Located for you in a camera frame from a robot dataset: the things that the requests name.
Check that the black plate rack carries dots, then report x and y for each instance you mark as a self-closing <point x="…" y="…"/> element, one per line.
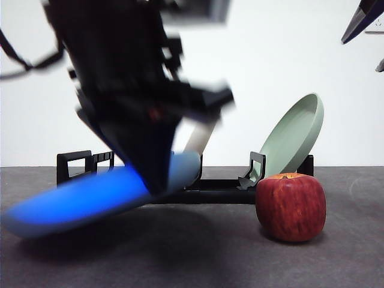
<point x="216" y="196"/>

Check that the white round plate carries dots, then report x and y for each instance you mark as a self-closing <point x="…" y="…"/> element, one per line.
<point x="198" y="138"/>

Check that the blue round plate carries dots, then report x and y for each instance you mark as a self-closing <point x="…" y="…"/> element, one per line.
<point x="75" y="204"/>

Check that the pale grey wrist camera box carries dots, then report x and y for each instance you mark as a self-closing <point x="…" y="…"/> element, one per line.
<point x="216" y="9"/>

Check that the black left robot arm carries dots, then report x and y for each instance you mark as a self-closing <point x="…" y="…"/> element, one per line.
<point x="114" y="45"/>

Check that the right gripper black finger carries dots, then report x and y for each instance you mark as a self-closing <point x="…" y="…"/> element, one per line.
<point x="381" y="66"/>
<point x="364" y="16"/>

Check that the red apple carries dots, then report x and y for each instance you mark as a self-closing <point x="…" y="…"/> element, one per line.
<point x="289" y="207"/>

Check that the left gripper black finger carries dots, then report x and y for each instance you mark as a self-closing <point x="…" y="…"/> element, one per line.
<point x="150" y="150"/>
<point x="99" y="130"/>

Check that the green round plate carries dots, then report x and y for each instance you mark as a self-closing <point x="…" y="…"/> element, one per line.
<point x="294" y="135"/>

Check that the white wall socket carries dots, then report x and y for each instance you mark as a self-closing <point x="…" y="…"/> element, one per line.
<point x="379" y="29"/>

